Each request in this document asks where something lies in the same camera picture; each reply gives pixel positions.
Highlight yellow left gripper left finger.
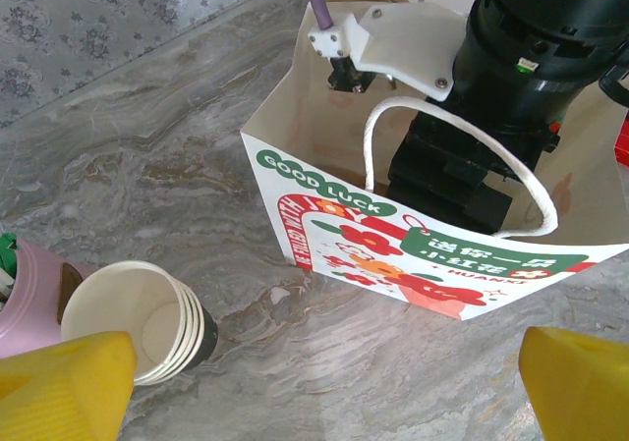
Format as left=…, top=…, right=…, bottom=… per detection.
left=0, top=330, right=139, bottom=441

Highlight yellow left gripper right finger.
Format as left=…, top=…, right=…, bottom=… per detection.
left=518, top=326, right=629, bottom=441

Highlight nested white paper cups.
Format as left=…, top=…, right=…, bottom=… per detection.
left=60, top=259, right=220, bottom=387

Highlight printed paper takeout bag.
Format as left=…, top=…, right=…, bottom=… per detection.
left=239, top=1, right=629, bottom=322

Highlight pink stirrer holder cup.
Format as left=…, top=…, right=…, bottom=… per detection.
left=0, top=237, right=94, bottom=361

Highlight green and white wrapped straws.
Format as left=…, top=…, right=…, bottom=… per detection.
left=0, top=233, right=20, bottom=270

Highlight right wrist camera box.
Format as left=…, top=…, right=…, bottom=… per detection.
left=308, top=3, right=456, bottom=103

